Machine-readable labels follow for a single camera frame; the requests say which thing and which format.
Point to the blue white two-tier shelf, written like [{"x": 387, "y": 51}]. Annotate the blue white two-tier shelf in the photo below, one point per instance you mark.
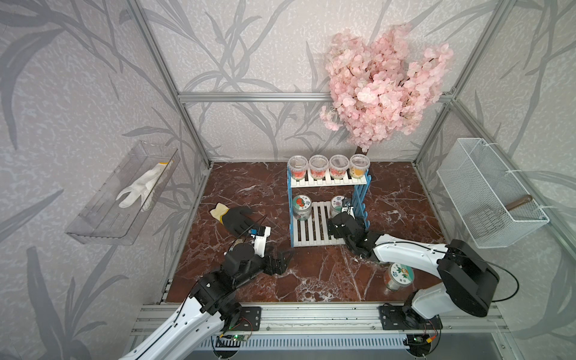
[{"x": 313, "y": 232}]

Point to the clear seed container red label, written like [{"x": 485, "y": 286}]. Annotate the clear seed container red label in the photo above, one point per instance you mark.
[{"x": 298, "y": 167}]

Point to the white glove in tray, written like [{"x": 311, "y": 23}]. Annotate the white glove in tray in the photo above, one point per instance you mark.
[{"x": 143, "y": 188}]

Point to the white wire mesh basket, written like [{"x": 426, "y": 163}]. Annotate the white wire mesh basket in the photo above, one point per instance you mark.
[{"x": 473, "y": 174}]

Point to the wooden handled brush in basket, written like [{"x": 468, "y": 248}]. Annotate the wooden handled brush in basket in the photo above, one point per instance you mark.
[{"x": 489, "y": 218}]

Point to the strawberry lid seed container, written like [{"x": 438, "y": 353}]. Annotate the strawberry lid seed container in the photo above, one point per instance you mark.
[{"x": 301, "y": 207}]

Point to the small clear container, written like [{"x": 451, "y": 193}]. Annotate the small clear container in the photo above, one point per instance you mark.
[{"x": 358, "y": 165}]

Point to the pink artificial blossom tree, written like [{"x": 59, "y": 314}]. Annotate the pink artificial blossom tree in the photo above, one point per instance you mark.
[{"x": 376, "y": 92}]

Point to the carrot lid seed container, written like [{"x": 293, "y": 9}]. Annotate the carrot lid seed container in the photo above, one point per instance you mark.
[{"x": 398, "y": 276}]

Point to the pink flower lid container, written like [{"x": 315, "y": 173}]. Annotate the pink flower lid container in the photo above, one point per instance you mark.
[{"x": 336, "y": 205}]

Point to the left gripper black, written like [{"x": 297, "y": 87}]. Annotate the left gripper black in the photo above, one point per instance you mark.
[{"x": 279, "y": 268}]

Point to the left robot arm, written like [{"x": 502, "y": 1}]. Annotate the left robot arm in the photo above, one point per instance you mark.
[{"x": 211, "y": 306}]

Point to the black work glove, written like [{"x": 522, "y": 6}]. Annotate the black work glove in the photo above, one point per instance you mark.
[{"x": 236, "y": 219}]

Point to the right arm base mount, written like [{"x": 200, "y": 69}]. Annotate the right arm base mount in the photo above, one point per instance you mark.
[{"x": 395, "y": 318}]

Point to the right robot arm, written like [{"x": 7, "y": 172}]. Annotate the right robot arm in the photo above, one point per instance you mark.
[{"x": 467, "y": 282}]

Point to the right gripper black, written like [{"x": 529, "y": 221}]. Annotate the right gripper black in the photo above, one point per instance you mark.
[{"x": 329, "y": 223}]

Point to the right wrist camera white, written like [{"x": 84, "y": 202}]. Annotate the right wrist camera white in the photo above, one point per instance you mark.
[{"x": 347, "y": 207}]

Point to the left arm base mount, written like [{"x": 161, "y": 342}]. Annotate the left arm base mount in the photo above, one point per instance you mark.
[{"x": 245, "y": 318}]

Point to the clear acrylic wall tray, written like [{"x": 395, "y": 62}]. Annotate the clear acrylic wall tray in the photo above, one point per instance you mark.
[{"x": 120, "y": 208}]

